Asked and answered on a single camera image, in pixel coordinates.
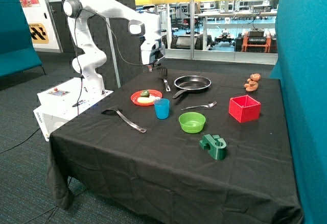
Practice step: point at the green plastic bowl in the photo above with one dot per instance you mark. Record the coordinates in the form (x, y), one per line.
(192, 122)

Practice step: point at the brown teddy bear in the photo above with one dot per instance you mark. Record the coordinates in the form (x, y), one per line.
(252, 82)

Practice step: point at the black ladle metal handle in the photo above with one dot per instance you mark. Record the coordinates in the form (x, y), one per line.
(124, 118)

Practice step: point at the orange black wheeled robot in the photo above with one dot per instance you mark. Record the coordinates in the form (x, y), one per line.
(256, 41)

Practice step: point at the red plastic plate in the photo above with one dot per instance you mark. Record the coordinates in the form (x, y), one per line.
(154, 93)

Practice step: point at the black slotted spatula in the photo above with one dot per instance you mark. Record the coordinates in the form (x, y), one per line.
(163, 74)

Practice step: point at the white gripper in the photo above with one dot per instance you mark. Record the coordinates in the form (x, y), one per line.
(152, 51)

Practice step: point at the yellow toy corn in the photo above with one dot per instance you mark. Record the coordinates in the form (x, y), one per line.
(145, 100)

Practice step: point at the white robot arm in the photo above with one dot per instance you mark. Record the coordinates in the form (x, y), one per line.
(146, 24)

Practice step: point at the dark green printed part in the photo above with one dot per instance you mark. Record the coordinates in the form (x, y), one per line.
(215, 146)

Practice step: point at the green toy bell pepper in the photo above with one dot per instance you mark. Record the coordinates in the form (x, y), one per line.
(145, 93)

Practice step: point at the red open box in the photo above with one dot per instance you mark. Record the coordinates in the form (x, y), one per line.
(244, 108)

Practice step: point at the teal sofa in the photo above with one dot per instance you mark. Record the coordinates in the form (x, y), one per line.
(17, 51)

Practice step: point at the silver metal fork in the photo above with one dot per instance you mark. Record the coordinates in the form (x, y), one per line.
(201, 106)

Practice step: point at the teal partition panel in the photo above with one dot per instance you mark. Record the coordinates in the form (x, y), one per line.
(301, 67)

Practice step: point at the black frying pan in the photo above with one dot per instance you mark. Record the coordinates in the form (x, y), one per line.
(191, 84)

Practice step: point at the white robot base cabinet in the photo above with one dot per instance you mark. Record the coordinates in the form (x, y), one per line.
(62, 103)

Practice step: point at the yellow black warning sign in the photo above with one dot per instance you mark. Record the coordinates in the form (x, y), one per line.
(38, 33)

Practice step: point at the blue plastic cup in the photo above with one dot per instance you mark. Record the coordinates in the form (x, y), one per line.
(162, 107)

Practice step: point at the black tablecloth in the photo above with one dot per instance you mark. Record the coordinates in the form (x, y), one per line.
(164, 173)

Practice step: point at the dark grey acoustic panel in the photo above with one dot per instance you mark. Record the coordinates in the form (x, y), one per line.
(123, 55)

